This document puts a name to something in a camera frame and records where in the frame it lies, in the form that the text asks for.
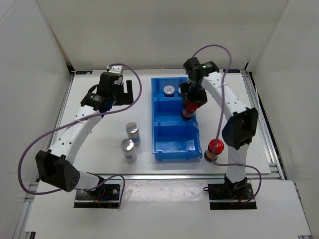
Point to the aluminium frame rail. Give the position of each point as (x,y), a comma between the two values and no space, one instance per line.
(101,152)

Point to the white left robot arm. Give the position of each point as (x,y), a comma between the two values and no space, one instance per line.
(55,165)

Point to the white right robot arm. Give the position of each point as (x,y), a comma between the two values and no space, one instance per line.
(241,121)

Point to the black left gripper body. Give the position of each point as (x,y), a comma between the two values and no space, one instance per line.
(118,96)

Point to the dark spice jar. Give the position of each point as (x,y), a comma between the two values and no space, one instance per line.
(179,91)
(169,91)

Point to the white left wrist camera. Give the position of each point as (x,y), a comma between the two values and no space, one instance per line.
(117,69)

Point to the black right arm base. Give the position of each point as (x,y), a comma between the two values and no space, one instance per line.
(221,198)

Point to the blue three-compartment plastic bin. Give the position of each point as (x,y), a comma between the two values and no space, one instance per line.
(173,137)

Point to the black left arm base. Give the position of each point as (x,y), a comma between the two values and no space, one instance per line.
(109,197)

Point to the red-lid sauce jar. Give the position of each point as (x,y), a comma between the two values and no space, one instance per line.
(189,110)
(214,149)

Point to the silver-lid pepper jar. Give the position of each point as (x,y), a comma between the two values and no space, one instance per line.
(128,149)
(133,133)

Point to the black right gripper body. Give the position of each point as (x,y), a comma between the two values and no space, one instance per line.
(196,92)

